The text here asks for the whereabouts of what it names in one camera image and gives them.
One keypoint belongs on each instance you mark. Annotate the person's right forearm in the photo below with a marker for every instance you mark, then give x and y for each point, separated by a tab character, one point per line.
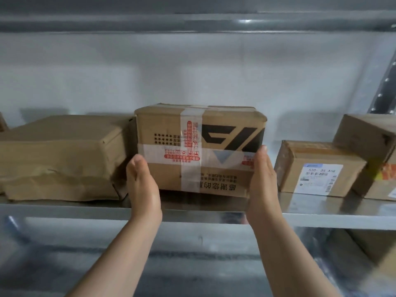
290	262

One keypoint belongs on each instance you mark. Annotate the person's left hand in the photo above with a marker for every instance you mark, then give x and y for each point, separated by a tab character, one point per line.
144	197

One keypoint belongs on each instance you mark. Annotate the person's right hand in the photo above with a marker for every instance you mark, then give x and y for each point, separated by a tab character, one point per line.
264	197

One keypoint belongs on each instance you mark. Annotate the metal shelving rack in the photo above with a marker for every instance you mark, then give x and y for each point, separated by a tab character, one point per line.
62	210

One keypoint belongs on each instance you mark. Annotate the box with black logo tape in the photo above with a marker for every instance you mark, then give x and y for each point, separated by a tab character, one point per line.
161	123

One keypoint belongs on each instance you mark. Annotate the person's left forearm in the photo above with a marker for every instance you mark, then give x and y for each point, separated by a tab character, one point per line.
117	262

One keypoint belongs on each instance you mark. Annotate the box with red-yellow tape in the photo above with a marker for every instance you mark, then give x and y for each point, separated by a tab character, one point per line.
362	132

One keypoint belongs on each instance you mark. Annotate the large cardboard box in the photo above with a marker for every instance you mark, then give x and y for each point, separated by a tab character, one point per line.
62	151

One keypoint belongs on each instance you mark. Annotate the small glossy-taped cardboard box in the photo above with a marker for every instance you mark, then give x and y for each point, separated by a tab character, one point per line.
287	176

